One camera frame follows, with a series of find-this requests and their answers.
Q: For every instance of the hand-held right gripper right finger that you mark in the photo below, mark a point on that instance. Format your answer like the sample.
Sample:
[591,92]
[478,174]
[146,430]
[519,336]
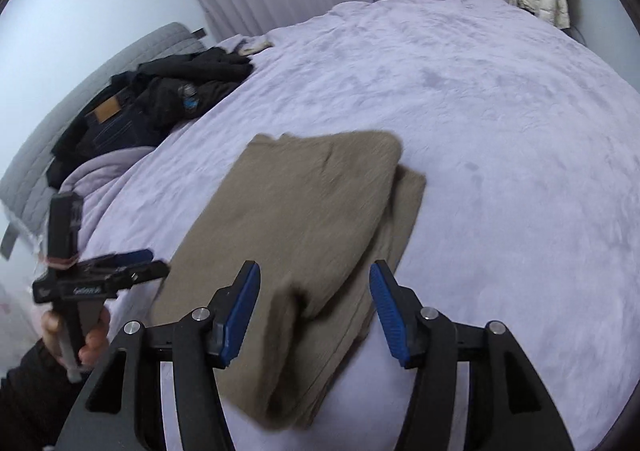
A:
[387,316]

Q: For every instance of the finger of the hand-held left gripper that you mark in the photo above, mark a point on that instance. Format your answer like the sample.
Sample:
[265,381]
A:
[145,273]
[132,257]

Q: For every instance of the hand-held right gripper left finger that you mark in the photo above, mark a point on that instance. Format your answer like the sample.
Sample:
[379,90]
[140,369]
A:
[240,316]

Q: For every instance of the beige knit sweater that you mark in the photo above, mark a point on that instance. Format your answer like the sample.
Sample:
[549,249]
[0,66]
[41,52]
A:
[300,211]

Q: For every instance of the person's left hand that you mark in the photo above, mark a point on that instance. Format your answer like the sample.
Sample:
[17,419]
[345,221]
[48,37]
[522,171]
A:
[95,341]

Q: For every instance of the grey padded headboard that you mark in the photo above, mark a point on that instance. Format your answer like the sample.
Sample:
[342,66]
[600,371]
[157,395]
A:
[50,131]

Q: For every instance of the dark blue jeans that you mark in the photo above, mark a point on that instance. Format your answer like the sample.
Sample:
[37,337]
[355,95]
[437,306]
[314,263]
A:
[115,136]

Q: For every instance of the plastic bottle with blue label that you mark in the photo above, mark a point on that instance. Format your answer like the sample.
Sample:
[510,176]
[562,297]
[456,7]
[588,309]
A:
[190,103]

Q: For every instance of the lavender fleece blanket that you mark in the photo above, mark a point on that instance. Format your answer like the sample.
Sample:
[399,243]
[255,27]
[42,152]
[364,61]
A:
[500,156]

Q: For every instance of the black jacket pile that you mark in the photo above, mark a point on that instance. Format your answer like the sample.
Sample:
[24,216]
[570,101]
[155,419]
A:
[210,76]

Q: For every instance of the small white cloth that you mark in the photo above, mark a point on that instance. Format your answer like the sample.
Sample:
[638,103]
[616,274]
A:
[255,47]

